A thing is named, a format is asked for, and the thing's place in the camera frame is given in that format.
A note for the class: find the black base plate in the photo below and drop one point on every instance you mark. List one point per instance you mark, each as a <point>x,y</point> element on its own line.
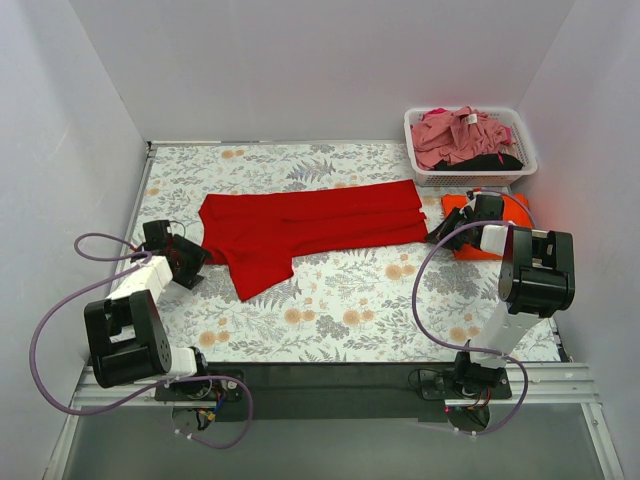
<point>314,391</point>

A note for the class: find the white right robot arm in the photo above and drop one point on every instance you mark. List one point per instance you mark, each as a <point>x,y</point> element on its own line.
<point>536,280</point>

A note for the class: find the red t shirt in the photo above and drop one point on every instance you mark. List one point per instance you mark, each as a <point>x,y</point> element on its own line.
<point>258,236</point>

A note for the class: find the aluminium frame rail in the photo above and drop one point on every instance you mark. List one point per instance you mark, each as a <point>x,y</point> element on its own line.
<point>551,428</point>

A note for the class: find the pink garments in basket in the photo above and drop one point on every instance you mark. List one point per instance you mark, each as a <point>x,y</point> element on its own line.
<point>455,136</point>

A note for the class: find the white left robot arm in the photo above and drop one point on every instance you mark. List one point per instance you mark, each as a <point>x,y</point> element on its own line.
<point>126,336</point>

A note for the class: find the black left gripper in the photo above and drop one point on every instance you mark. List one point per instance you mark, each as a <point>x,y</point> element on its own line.
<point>190,259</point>

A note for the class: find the white plastic laundry basket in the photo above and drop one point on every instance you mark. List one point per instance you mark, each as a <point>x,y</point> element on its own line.
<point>521,147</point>

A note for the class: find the folded orange t shirt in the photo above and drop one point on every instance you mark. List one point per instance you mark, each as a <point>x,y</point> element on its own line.
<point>516,211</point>

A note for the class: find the black garment in basket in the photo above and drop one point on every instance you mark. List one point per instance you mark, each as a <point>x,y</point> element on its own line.
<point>483,163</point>

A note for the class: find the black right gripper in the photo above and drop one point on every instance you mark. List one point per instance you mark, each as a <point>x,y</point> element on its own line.
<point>458,222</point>

